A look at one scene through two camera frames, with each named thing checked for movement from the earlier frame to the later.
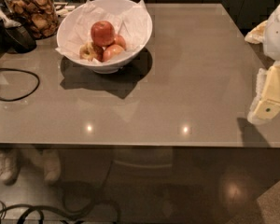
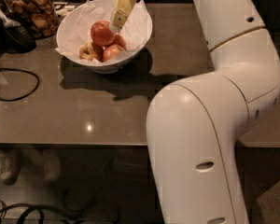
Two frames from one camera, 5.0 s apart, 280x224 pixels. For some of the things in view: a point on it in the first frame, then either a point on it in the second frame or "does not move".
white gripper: (278, 32) -> (123, 6)
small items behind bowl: (63, 8) does not move
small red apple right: (119, 40) does not move
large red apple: (102, 33) does not move
